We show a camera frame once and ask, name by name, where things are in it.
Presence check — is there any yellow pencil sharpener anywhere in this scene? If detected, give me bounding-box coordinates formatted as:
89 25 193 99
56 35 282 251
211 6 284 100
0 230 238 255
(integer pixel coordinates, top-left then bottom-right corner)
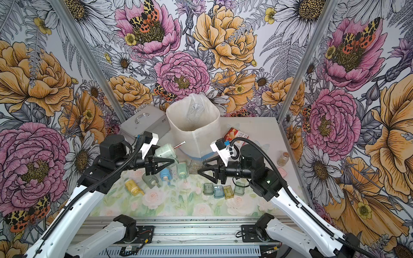
125 180 145 196

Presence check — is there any blue pencil sharpener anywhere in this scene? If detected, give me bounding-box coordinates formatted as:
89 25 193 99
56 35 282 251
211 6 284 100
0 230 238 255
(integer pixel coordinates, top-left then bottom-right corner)
159 168 173 186

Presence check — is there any translucent green shavings tray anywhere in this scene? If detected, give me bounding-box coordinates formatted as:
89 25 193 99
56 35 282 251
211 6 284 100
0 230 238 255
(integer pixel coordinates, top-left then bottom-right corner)
203 183 214 196

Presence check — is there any teal square pencil sharpener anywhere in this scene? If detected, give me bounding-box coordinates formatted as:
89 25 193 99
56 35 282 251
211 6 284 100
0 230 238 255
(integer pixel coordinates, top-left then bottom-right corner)
176 162 189 181

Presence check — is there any white lined trash bin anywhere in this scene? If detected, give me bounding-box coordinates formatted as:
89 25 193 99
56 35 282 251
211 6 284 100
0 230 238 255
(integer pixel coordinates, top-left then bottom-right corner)
166 94 222 160

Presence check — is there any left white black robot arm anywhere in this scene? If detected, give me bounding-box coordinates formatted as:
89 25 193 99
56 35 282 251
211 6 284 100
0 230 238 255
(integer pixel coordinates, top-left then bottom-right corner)
22 131 173 258

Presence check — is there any translucent blue shavings tray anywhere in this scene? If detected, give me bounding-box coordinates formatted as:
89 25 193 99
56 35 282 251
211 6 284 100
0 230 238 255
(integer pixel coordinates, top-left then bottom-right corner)
213 186 225 199

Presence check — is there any grey-green pencil sharpener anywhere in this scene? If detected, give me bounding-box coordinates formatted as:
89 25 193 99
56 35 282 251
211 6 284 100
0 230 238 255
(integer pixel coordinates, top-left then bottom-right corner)
155 141 186 165

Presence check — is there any small glass jar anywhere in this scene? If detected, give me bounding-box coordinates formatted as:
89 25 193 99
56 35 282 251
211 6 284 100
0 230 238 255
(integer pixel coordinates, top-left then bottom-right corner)
277 152 290 167

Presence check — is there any clear teal shavings tray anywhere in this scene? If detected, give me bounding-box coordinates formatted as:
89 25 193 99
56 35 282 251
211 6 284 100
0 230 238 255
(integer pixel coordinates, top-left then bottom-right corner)
234 182 246 196

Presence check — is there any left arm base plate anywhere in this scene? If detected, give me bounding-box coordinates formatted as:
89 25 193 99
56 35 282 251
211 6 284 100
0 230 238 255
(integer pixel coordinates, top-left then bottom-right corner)
115 225 155 245

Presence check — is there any dark green pencil sharpener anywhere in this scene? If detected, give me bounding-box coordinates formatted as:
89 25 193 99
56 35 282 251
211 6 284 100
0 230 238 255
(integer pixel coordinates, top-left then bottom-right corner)
142 174 161 189

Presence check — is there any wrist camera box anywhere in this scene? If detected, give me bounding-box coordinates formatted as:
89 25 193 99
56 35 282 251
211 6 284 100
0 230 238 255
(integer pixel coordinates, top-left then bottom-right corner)
210 138 240 167
140 131 159 159

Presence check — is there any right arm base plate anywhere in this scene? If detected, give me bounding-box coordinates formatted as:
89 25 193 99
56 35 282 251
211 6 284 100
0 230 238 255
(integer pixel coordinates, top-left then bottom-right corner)
236 224 280 243

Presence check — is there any silver aluminium case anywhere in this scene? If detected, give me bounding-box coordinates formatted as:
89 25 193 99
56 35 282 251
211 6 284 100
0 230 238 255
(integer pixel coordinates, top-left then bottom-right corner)
119 105 171 144

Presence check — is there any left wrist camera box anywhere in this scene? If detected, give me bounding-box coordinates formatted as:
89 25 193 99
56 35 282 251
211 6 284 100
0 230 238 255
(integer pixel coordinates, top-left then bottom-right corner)
140 131 159 159

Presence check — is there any pink pencil sharpener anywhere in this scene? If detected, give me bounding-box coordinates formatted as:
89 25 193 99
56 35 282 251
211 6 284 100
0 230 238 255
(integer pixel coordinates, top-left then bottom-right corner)
277 167 287 178

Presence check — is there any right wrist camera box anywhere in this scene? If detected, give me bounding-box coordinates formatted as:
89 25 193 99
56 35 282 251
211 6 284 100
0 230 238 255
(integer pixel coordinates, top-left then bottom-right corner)
210 138 240 167

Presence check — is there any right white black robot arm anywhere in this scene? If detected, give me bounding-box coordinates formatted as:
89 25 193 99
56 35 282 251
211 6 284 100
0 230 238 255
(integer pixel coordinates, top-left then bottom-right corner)
198 137 374 258

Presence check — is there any translucent yellow shavings tray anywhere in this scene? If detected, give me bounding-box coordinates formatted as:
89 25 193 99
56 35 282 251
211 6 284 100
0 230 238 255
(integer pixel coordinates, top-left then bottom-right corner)
223 186 234 200

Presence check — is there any red white bandage box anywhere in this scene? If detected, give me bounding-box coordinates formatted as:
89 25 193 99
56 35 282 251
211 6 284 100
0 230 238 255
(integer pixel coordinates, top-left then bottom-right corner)
224 127 249 141

